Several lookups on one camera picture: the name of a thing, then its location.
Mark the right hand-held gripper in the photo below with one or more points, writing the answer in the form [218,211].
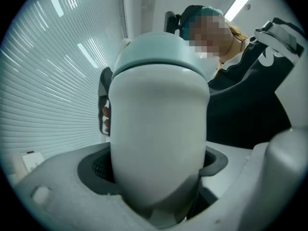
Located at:
[104,83]

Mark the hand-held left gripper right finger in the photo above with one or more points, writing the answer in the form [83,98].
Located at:
[245,189]

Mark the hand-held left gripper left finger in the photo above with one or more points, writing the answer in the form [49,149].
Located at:
[60,201]

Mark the light teal bottle lid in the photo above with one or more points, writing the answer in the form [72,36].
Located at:
[158,49]

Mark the person's right hand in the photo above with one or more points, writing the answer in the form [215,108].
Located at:
[106,112]

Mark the small white box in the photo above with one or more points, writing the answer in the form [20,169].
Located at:
[33,161]

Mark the white window blinds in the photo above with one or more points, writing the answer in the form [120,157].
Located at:
[55,76]

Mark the person's head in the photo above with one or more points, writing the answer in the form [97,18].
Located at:
[211,40]

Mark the black sweatshirt with white print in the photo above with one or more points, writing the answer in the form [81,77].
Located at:
[243,100]

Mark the long ceiling light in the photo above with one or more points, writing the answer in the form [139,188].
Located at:
[241,2]

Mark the round ceiling sensor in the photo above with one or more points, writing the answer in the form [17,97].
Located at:
[247,7]

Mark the black head camera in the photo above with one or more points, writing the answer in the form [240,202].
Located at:
[172,21]

